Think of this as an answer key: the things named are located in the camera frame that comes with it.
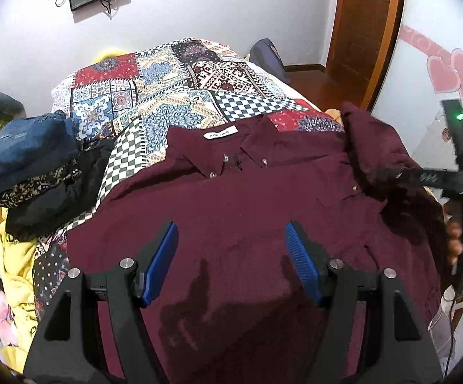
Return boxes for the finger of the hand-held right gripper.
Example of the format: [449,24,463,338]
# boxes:
[370,166,462,188]

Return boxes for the black garment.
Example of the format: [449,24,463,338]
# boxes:
[5,138,116,243]

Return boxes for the dark blue backpack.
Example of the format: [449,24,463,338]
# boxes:
[249,38,292,84]

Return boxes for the person's right hand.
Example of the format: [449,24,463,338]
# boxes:
[445,215,463,267]

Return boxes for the yellow pillow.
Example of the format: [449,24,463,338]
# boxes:
[92,48,130,65]

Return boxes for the black tan patterned cloth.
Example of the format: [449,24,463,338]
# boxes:
[0,168,84,209]

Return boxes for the maroon button-up shirt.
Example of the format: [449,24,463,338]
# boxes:
[67,102,450,384]

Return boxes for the patchwork patterned bedspread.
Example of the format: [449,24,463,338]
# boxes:
[31,38,346,300]

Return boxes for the brown wooden door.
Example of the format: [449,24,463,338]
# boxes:
[325,0,406,108]

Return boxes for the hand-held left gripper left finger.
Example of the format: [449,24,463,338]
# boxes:
[22,221,180,384]

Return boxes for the pink plush toy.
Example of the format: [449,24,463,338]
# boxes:
[0,292,16,345]

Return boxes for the blue denim jeans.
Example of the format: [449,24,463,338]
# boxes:
[0,112,82,200]

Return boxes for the pink heart wall sticker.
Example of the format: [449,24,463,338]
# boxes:
[400,24,463,110]

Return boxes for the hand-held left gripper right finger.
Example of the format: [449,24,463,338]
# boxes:
[285,220,444,384]

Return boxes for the yellow garment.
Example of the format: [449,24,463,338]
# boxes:
[0,220,40,372]

